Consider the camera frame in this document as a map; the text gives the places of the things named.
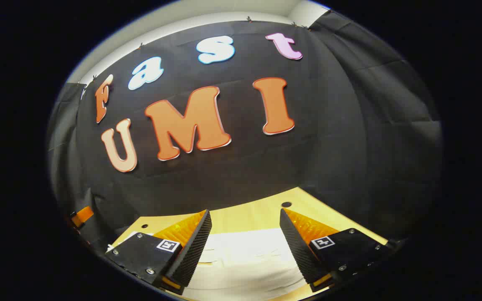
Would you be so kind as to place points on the white jeans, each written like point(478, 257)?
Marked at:
point(245, 259)

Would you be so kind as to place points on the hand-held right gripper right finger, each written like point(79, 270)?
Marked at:
point(297, 251)

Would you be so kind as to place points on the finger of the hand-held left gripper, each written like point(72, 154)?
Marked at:
point(83, 215)

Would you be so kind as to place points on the black backdrop cloth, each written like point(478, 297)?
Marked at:
point(329, 146)

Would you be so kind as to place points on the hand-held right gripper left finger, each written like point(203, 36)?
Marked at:
point(195, 251)

